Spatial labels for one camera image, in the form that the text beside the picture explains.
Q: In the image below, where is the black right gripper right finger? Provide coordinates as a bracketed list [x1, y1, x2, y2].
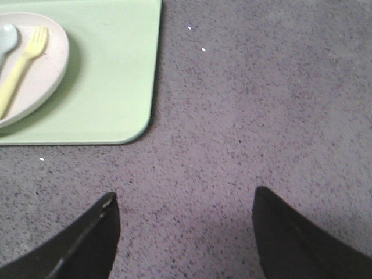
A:
[252, 186, 371, 278]

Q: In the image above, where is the yellow plastic fork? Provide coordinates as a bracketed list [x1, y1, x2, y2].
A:
[1, 26, 48, 118]

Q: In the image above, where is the beige round plate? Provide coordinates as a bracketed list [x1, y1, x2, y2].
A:
[1, 12, 69, 128]

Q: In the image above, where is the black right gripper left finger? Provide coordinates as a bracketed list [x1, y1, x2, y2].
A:
[1, 192, 120, 278]

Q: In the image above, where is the light blue plastic spoon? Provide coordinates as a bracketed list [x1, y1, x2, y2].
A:
[1, 24, 19, 70]

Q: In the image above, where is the light green plastic tray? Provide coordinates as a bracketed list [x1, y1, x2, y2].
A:
[1, 1, 162, 145]

